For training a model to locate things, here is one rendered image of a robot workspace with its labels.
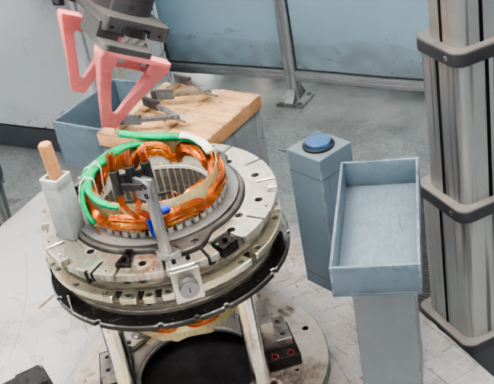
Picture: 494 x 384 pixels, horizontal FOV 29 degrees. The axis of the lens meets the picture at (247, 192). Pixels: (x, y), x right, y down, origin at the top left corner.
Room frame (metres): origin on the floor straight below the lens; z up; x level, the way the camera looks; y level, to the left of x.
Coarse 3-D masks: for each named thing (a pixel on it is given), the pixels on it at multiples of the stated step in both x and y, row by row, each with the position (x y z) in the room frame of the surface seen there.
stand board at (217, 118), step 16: (192, 96) 1.47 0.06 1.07; (224, 96) 1.44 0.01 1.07; (240, 96) 1.43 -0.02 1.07; (256, 96) 1.42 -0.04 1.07; (160, 112) 1.43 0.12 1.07; (176, 112) 1.42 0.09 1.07; (192, 112) 1.41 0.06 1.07; (208, 112) 1.39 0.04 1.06; (224, 112) 1.38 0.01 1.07; (240, 112) 1.38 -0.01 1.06; (112, 128) 1.40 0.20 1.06; (128, 128) 1.39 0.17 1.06; (144, 128) 1.38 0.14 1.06; (160, 128) 1.37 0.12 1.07; (176, 128) 1.36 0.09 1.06; (192, 128) 1.35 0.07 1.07; (208, 128) 1.34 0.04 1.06; (224, 128) 1.34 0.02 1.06; (112, 144) 1.38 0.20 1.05
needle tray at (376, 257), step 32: (384, 160) 1.14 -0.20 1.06; (416, 160) 1.13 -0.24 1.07; (352, 192) 1.14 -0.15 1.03; (384, 192) 1.12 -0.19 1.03; (416, 192) 1.05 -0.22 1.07; (352, 224) 1.06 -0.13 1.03; (384, 224) 1.05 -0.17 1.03; (416, 224) 0.98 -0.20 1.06; (352, 256) 0.99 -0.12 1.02; (384, 256) 0.98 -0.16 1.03; (416, 256) 0.96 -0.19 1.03; (352, 288) 0.91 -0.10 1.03; (384, 288) 0.90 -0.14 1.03; (416, 288) 0.90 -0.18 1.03; (384, 320) 0.98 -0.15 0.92; (416, 320) 0.97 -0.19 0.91; (384, 352) 0.98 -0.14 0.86; (416, 352) 0.97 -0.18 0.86
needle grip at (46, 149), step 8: (40, 144) 1.06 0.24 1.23; (48, 144) 1.05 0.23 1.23; (40, 152) 1.05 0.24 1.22; (48, 152) 1.05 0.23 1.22; (48, 160) 1.05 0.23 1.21; (56, 160) 1.06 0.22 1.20; (48, 168) 1.05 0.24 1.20; (56, 168) 1.05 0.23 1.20; (48, 176) 1.06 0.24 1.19; (56, 176) 1.05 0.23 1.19
